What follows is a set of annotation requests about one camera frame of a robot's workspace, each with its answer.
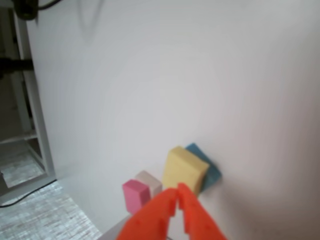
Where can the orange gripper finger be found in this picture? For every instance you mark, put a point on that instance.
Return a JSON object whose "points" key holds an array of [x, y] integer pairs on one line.
{"points": [[152, 217], [197, 220]]}

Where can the yellow foam cuboid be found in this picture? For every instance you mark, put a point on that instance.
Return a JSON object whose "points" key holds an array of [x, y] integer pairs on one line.
{"points": [[180, 167]]}

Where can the pink foam cuboid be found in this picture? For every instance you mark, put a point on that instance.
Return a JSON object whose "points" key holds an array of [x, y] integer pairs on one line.
{"points": [[132, 195]]}

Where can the white foam cuboid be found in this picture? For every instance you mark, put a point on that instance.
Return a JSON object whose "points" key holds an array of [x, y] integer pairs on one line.
{"points": [[150, 181]]}

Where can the blue foam cuboid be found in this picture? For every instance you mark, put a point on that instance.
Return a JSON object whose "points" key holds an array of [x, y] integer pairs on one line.
{"points": [[212, 175]]}

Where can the black metal bar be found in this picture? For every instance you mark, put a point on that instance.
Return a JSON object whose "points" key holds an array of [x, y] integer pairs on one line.
{"points": [[17, 66]]}

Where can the small black device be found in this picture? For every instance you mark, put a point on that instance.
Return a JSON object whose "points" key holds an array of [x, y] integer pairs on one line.
{"points": [[26, 11]]}

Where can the white furniture frame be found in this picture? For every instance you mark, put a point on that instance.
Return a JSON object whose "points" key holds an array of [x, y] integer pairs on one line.
{"points": [[45, 160]]}

